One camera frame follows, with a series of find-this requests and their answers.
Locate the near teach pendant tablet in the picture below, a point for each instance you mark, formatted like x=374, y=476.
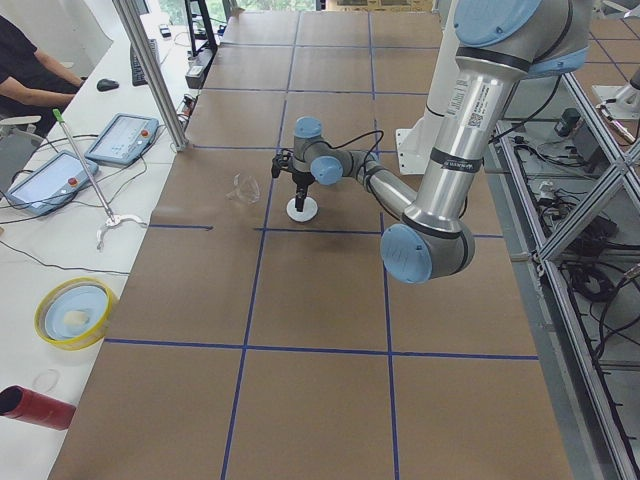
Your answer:
x=50, y=186

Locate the yellow blue bowl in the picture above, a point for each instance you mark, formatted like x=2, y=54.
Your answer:
x=75, y=314

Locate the red cylinder tube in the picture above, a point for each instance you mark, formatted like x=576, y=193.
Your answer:
x=28, y=406

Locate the white ceramic lid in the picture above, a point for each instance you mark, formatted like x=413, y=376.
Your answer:
x=308, y=212

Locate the far teach pendant tablet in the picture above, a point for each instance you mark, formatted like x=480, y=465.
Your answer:
x=123, y=140

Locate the black keyboard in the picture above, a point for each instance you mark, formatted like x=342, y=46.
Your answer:
x=138, y=77

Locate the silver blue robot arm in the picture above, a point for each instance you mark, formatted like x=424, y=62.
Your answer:
x=500, y=44

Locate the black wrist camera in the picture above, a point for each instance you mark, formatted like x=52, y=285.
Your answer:
x=281, y=162

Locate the teach pendant tablet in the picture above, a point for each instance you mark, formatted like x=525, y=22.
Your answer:
x=123, y=140
x=50, y=186

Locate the aluminium frame post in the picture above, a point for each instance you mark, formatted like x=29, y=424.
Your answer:
x=136, y=33

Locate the clear plastic funnel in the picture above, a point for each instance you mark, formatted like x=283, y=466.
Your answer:
x=245, y=189

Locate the black computer mouse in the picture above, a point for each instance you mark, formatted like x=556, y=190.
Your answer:
x=105, y=84

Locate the aluminium side frame rail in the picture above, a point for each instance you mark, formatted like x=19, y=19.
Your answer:
x=564, y=169

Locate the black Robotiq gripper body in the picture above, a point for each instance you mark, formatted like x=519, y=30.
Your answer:
x=301, y=181

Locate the reacher grabber stick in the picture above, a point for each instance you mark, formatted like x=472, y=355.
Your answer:
x=113, y=220

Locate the seated person black shirt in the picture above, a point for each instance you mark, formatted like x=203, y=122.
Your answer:
x=33, y=82

